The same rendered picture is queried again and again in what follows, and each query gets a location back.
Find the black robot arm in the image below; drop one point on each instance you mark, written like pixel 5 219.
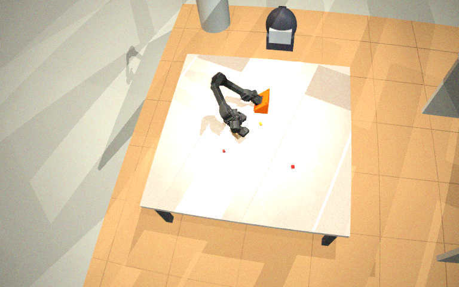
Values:
pixel 219 79

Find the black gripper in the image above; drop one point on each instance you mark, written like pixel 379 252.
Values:
pixel 243 131

